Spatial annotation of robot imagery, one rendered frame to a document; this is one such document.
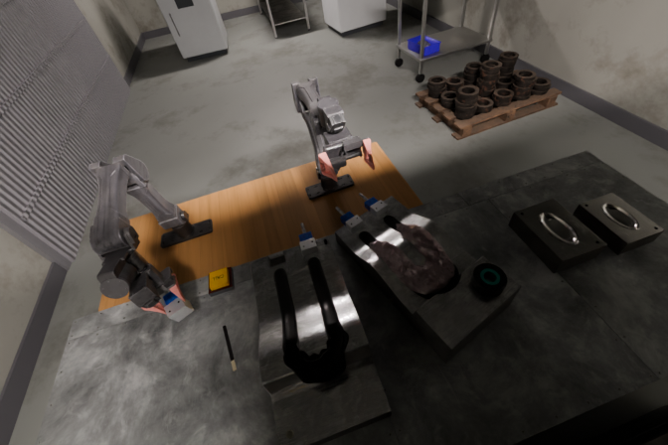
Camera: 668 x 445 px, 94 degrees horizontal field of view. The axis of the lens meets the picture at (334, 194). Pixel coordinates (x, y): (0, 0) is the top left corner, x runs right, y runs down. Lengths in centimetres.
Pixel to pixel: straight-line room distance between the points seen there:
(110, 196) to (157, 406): 57
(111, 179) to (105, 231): 16
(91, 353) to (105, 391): 15
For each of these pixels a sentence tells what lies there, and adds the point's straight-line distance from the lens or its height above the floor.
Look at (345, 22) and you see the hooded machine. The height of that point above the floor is 20.
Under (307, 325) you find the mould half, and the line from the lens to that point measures 88.
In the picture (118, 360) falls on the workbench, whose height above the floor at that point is 80.
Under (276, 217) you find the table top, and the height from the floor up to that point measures 80.
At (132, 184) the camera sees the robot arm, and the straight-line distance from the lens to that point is 109.
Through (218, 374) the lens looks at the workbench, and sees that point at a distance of 104.
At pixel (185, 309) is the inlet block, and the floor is 93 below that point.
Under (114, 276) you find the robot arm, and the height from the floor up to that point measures 116.
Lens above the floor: 171
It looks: 45 degrees down
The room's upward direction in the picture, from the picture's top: 11 degrees counter-clockwise
